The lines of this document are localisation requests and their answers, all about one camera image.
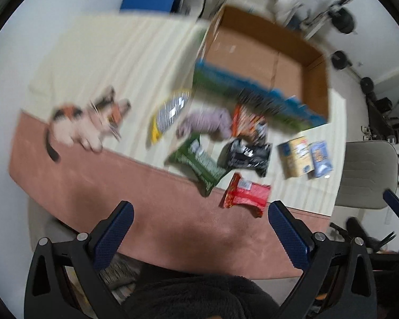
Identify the orange snack packet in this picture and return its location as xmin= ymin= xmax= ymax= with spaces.
xmin=232 ymin=104 xmax=268 ymax=145

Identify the yellow tissue pack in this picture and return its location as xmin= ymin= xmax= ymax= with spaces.
xmin=278 ymin=136 xmax=314 ymax=177

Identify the red snack packet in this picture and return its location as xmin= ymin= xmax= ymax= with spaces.
xmin=221 ymin=172 xmax=272 ymax=217

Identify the grey shell chair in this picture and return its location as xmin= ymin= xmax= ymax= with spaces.
xmin=335 ymin=140 xmax=398 ymax=209

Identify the blue tissue pack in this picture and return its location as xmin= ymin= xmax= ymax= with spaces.
xmin=309 ymin=140 xmax=333 ymax=178

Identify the green snack packet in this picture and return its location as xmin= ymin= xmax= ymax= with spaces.
xmin=166 ymin=133 xmax=231 ymax=197

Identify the open cardboard box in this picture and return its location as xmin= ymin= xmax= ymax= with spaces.
xmin=193 ymin=5 xmax=329 ymax=131

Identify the black fleece sleeve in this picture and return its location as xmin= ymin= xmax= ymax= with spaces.
xmin=122 ymin=264 xmax=279 ymax=318

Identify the lavender cloth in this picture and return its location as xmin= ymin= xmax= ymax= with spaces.
xmin=176 ymin=108 xmax=232 ymax=140

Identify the black snack packet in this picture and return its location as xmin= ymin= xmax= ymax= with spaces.
xmin=218 ymin=138 xmax=272 ymax=178

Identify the barbell on floor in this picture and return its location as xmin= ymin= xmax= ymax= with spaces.
xmin=330 ymin=51 xmax=374 ymax=95

